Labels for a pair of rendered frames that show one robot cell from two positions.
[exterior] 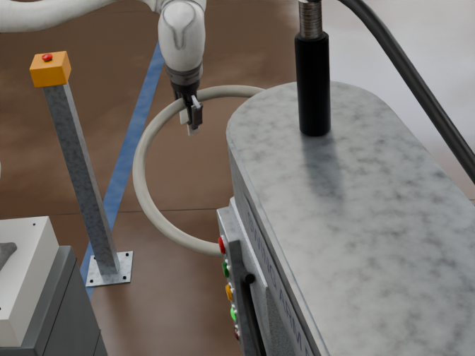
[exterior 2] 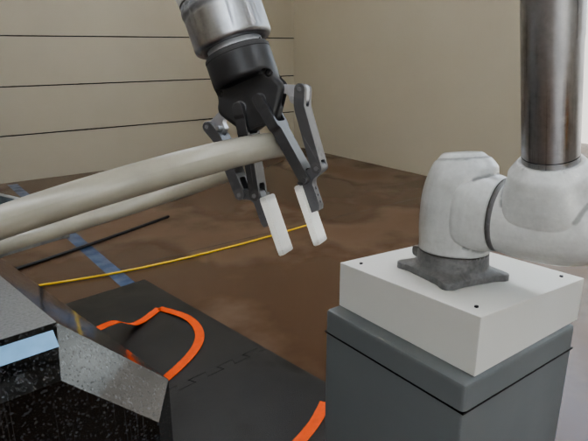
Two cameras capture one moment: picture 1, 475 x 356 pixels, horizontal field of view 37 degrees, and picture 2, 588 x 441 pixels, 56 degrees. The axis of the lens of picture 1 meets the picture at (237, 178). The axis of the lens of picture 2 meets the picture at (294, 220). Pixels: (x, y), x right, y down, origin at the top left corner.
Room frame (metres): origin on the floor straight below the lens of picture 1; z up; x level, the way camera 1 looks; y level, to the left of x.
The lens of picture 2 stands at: (2.04, -0.32, 1.40)
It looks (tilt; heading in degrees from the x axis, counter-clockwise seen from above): 17 degrees down; 135
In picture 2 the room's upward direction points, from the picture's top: straight up
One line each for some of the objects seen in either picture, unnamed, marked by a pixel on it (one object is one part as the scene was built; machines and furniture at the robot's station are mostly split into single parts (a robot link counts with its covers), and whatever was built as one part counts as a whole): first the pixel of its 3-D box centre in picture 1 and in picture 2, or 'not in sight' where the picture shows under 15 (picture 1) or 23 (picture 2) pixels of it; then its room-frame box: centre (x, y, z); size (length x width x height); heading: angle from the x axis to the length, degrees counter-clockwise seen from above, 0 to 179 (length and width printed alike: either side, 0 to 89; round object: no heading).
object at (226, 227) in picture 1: (239, 289); not in sight; (0.78, 0.02, 1.40); 0.08 x 0.03 x 0.28; 10
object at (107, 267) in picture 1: (82, 176); not in sight; (2.35, 0.63, 0.54); 0.20 x 0.20 x 1.09; 88
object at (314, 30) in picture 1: (312, 67); not in sight; (0.73, -0.11, 1.81); 0.04 x 0.04 x 0.17
